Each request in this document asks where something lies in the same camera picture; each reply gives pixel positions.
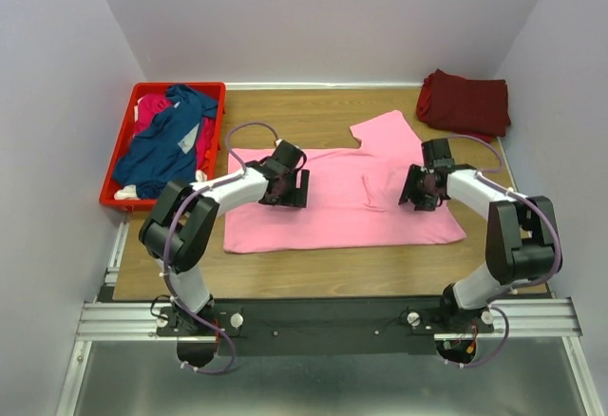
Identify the navy blue t-shirt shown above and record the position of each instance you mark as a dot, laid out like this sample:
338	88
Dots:
166	149

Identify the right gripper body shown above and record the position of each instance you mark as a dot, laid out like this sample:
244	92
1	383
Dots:
423	198

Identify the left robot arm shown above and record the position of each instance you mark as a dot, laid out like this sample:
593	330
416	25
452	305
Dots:
178	228

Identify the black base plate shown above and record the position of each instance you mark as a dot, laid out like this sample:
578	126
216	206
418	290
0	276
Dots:
325	326

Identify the magenta t-shirt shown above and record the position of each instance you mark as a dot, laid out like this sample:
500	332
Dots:
150	105

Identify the folded dark red t-shirt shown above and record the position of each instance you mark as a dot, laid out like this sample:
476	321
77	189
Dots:
477	108

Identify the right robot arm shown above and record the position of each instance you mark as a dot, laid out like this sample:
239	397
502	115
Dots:
522	244

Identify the pink t-shirt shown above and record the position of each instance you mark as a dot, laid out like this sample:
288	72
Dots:
353	200

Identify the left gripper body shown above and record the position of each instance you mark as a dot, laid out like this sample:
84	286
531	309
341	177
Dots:
290	196

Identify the white garment piece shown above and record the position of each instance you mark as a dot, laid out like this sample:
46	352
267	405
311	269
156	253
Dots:
127	193

